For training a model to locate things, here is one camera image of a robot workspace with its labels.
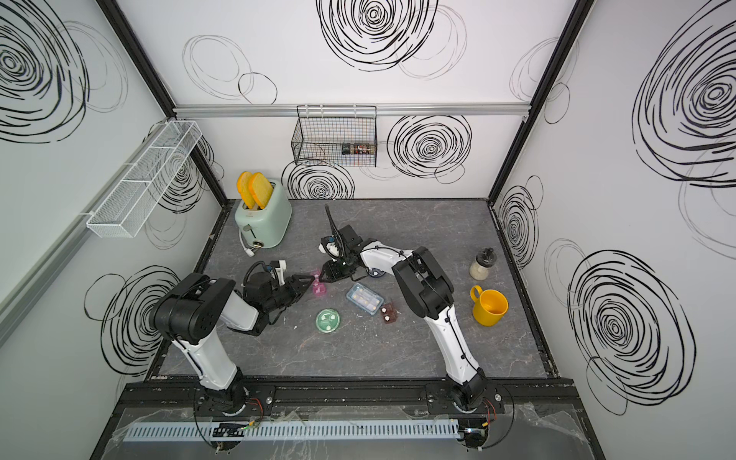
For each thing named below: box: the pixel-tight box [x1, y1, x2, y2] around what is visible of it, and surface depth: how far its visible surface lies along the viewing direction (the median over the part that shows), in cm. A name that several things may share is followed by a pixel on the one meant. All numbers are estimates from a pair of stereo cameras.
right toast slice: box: [249, 172, 274, 210], surface depth 101 cm
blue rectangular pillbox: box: [345, 281, 386, 316], surface depth 93 cm
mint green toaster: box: [235, 180, 293, 250], surface depth 99 cm
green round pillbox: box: [315, 307, 342, 334], surface depth 88 cm
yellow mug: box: [469, 284, 509, 327], surface depth 85 cm
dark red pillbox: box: [379, 300, 398, 324], surface depth 91 cm
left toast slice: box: [236, 170, 255, 210], surface depth 98 cm
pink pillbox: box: [311, 269, 326, 298], surface depth 95 cm
